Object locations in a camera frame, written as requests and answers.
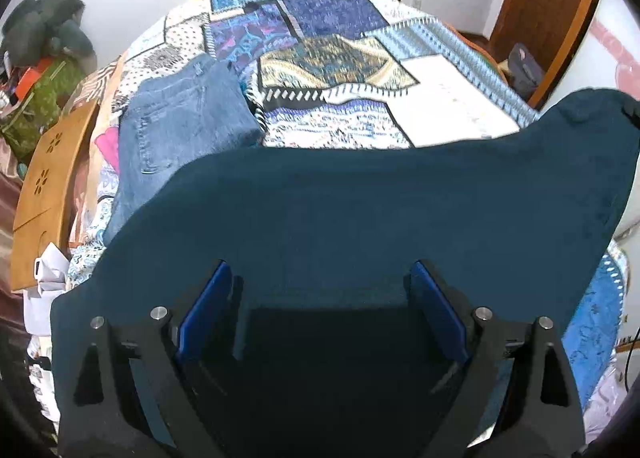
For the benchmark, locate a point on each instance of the folded blue jeans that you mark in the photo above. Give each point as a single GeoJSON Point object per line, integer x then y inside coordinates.
{"type": "Point", "coordinates": [173, 120]}

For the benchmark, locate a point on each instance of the patchwork blue bed quilt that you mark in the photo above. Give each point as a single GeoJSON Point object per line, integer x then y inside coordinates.
{"type": "Point", "coordinates": [339, 74]}

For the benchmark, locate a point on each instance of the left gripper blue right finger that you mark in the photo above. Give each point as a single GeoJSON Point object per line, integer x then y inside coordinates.
{"type": "Point", "coordinates": [445, 309]}

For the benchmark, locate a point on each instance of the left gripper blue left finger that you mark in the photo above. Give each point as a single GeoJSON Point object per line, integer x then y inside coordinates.
{"type": "Point", "coordinates": [197, 322]}

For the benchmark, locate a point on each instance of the dark jacket pile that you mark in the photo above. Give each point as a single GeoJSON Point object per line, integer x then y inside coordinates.
{"type": "Point", "coordinates": [36, 29]}

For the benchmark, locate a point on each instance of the green storage bag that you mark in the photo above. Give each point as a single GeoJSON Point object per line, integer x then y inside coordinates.
{"type": "Point", "coordinates": [40, 109]}

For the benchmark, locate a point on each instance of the dark teal fleece pants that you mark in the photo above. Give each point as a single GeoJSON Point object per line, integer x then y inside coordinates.
{"type": "Point", "coordinates": [322, 351]}

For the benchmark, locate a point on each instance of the orange box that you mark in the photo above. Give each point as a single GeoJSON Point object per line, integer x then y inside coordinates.
{"type": "Point", "coordinates": [27, 81]}

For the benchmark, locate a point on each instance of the pink garment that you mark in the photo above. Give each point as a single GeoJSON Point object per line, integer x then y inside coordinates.
{"type": "Point", "coordinates": [107, 144]}

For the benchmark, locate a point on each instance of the white clothes pile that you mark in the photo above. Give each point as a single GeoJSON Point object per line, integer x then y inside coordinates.
{"type": "Point", "coordinates": [50, 270]}

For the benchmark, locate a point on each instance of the grey bag on floor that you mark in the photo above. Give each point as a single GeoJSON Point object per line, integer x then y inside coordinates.
{"type": "Point", "coordinates": [525, 74]}

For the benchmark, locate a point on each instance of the brown wooden wardrobe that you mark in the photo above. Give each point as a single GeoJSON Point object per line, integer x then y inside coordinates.
{"type": "Point", "coordinates": [551, 31]}

